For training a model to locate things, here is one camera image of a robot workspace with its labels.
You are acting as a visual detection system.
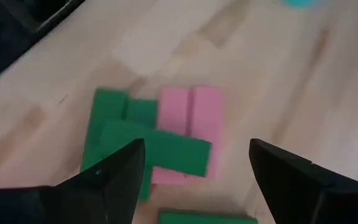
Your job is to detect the pink wooden block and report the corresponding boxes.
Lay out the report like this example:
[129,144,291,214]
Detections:
[150,86,193,187]
[190,86,224,180]

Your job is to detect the green wooden block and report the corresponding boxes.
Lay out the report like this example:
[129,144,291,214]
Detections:
[79,88,129,174]
[124,98,160,202]
[99,119,213,179]
[157,208,259,224]

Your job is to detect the black metal table frame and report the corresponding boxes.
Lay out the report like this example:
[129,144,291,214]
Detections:
[0,0,86,91]

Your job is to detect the green translucent plastic bin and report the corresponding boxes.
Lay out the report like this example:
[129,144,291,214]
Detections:
[280,0,324,9]

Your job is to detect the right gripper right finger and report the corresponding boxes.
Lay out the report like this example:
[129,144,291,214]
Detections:
[249,138,358,224]

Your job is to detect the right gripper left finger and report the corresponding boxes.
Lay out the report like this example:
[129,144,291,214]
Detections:
[0,138,147,224]

